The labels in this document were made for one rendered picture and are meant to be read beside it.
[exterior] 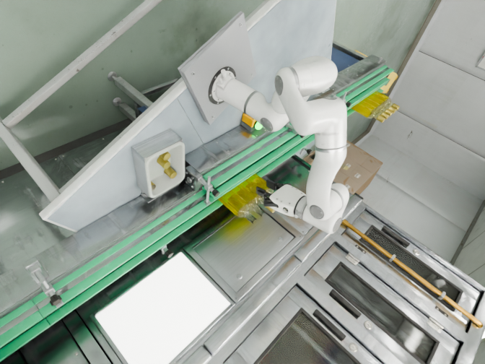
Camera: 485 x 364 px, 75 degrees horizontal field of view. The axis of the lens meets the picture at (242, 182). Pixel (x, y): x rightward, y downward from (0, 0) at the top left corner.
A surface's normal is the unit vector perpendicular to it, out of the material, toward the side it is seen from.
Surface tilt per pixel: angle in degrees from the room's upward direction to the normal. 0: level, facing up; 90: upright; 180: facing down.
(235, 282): 90
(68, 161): 90
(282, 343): 90
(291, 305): 90
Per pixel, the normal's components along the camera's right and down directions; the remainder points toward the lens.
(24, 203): 0.14, -0.66
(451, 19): -0.69, 0.47
